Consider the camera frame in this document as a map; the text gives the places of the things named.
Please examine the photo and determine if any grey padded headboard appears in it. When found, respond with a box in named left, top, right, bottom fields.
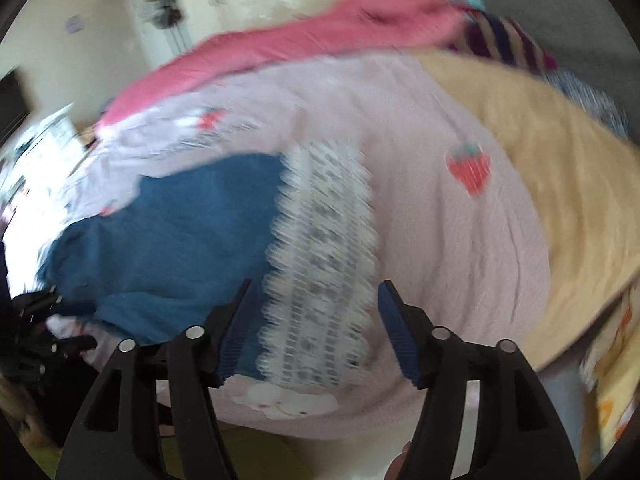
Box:
left=420, top=0, right=640, bottom=126

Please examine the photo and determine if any dark screen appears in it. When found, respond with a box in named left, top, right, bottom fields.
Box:
left=0, top=67, right=32, bottom=146

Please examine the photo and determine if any pink strawberry printed blanket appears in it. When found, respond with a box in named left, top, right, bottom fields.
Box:
left=60, top=52, right=551, bottom=433

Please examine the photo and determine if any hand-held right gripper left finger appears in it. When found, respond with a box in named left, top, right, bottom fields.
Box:
left=54, top=279, right=256, bottom=480

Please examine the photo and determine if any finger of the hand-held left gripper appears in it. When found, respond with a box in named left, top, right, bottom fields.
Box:
left=50, top=335, right=98, bottom=361
left=12, top=286, right=63, bottom=319

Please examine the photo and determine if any blue patterned cloth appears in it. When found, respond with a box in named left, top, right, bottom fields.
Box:
left=545, top=70, right=631, bottom=136

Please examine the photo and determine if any beige bed sheet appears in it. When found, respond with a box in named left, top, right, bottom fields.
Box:
left=415, top=50, right=640, bottom=373

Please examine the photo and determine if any white drawer cabinet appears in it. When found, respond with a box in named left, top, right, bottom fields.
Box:
left=10, top=105, right=86, bottom=201

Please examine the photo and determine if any yellow printed cloth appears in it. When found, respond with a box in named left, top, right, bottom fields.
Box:
left=580, top=290, right=640, bottom=466

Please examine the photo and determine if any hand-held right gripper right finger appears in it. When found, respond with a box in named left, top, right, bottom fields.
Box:
left=377, top=280, right=581, bottom=480

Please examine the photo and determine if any pink plush quilt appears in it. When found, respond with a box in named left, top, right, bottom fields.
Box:
left=97, top=0, right=466, bottom=131

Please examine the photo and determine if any purple striped pillow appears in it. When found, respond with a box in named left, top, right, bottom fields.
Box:
left=447, top=12, right=558, bottom=76

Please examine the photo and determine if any blue denim pants lace trim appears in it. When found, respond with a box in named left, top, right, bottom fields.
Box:
left=37, top=140, right=378, bottom=391

